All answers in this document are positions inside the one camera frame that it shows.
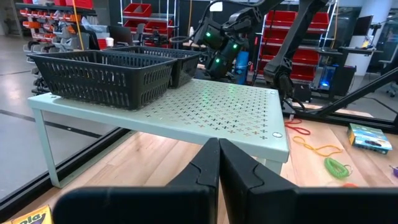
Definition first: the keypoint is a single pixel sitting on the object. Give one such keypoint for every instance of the blue upright object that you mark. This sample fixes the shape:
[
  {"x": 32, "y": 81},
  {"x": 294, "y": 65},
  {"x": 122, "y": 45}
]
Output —
[{"x": 242, "y": 67}]

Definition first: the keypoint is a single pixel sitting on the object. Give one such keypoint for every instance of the blue lit computer case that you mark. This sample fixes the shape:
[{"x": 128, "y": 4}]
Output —
[{"x": 325, "y": 82}]

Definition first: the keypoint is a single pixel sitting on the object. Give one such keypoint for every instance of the white cup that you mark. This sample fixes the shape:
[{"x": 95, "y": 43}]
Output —
[{"x": 109, "y": 42}]

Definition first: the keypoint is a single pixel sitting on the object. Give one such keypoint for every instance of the red bin storage rack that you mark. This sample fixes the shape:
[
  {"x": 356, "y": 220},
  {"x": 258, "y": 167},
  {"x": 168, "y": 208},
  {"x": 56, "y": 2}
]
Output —
[
  {"x": 136, "y": 9},
  {"x": 308, "y": 62}
]

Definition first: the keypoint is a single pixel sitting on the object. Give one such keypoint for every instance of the orange rubber band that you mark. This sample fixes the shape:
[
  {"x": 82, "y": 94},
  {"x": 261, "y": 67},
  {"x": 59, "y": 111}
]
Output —
[{"x": 350, "y": 185}]

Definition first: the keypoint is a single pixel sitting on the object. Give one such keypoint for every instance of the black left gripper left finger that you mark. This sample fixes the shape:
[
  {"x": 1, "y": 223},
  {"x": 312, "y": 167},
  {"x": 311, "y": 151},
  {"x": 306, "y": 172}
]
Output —
[{"x": 140, "y": 208}]

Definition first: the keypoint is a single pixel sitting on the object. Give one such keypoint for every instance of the green coil wrist band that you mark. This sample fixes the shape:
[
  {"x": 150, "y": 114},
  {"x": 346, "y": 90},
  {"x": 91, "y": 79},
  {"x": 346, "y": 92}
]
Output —
[{"x": 337, "y": 171}]

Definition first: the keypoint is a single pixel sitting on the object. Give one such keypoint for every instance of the green blue card pack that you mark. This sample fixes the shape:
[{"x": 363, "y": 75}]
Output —
[{"x": 370, "y": 138}]

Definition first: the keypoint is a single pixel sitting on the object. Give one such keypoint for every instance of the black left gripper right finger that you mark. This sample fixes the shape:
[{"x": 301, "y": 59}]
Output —
[{"x": 311, "y": 208}]

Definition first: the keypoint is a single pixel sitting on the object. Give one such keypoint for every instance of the office chair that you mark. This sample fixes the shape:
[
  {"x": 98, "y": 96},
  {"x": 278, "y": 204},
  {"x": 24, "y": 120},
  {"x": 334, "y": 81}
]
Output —
[{"x": 390, "y": 71}]

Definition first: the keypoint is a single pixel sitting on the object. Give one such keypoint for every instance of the dark monitor screen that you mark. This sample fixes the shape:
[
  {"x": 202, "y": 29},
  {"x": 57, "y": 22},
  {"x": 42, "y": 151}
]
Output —
[
  {"x": 363, "y": 25},
  {"x": 121, "y": 35}
]

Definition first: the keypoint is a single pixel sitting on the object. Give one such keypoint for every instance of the yellow green crayon box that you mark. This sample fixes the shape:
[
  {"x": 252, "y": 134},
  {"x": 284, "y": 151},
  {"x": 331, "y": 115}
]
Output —
[{"x": 31, "y": 217}]

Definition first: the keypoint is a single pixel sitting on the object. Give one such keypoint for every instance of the yellow rubber band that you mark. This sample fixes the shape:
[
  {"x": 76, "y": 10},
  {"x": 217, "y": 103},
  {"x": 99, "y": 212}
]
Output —
[{"x": 317, "y": 152}]

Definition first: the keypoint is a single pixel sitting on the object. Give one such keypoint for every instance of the pale green perforated shelf riser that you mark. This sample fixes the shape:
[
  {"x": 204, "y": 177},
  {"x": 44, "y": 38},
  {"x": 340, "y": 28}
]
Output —
[{"x": 217, "y": 109}]

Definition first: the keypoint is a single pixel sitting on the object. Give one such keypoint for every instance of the black slotted plastic basket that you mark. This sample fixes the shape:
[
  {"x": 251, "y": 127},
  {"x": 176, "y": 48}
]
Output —
[
  {"x": 186, "y": 68},
  {"x": 93, "y": 84}
]

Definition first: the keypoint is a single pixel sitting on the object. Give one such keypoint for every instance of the red rubber band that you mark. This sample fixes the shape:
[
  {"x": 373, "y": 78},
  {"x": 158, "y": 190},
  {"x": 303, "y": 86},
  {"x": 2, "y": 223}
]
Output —
[{"x": 303, "y": 130}]

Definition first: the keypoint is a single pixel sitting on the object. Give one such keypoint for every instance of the storage rack with assorted bins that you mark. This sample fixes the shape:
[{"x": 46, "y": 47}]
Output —
[{"x": 46, "y": 18}]

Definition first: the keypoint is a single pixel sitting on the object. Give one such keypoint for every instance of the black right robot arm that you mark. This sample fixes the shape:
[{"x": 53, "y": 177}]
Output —
[{"x": 298, "y": 31}]

